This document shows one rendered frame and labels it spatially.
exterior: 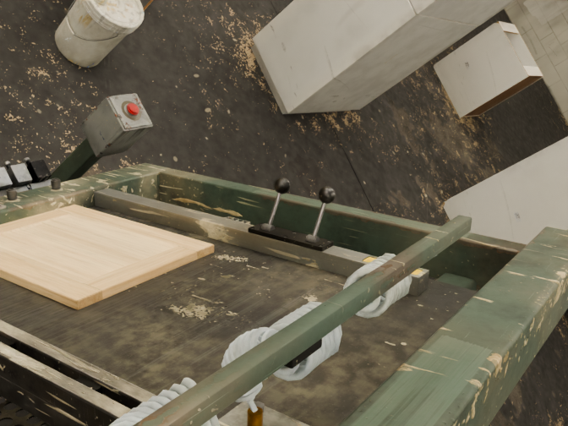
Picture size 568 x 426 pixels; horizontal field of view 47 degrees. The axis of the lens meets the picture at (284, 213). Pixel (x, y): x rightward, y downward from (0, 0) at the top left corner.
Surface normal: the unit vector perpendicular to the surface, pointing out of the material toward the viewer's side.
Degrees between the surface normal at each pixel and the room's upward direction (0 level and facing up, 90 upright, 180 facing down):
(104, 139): 90
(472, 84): 90
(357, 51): 90
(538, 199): 90
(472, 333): 53
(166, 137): 0
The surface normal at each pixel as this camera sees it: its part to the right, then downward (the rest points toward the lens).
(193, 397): 0.02, -0.95
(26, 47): 0.66, -0.42
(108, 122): -0.58, 0.23
